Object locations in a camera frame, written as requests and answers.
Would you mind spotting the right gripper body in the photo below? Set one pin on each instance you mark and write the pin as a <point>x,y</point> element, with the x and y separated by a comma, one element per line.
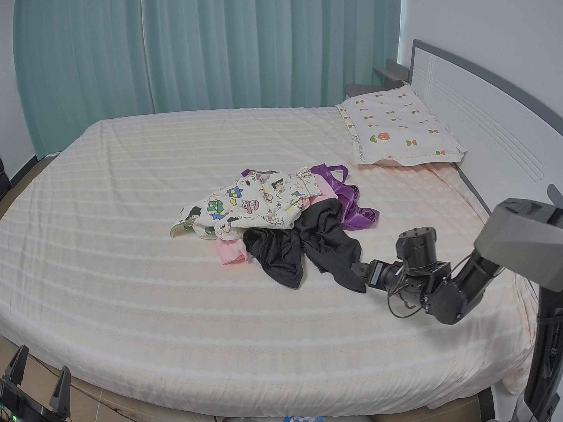
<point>380,274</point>

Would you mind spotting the bed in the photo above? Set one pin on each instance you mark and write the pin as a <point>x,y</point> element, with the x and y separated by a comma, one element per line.
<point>132,235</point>

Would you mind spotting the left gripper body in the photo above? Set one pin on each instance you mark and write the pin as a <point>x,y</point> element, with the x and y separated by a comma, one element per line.
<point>22,407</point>

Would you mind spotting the pink garment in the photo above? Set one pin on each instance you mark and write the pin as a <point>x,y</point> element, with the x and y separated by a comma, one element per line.
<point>231,253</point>

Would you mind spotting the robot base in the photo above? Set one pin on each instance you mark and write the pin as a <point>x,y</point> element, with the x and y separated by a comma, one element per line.
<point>303,419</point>

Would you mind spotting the black chest of drawers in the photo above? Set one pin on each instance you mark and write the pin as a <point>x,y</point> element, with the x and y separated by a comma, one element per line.
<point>3,178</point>

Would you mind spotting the black T-shirt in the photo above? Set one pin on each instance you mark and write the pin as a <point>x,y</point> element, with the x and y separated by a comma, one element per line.
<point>316,235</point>

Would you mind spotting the white printed pyjama top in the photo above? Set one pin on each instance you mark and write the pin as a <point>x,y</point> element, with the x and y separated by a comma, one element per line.
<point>246,209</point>

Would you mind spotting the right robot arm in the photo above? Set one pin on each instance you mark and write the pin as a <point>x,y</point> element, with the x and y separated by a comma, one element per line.
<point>514,231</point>

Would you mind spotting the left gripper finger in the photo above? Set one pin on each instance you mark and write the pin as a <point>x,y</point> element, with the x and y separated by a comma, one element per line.
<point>18,365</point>
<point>61,391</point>

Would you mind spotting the grey bedside table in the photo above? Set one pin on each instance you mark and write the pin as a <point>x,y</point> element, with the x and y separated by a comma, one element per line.
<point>378,81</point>

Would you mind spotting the white printed pillow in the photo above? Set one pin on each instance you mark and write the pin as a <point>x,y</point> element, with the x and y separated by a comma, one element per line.
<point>396,121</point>

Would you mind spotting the purple garment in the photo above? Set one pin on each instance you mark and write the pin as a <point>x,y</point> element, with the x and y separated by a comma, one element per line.
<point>352,209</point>

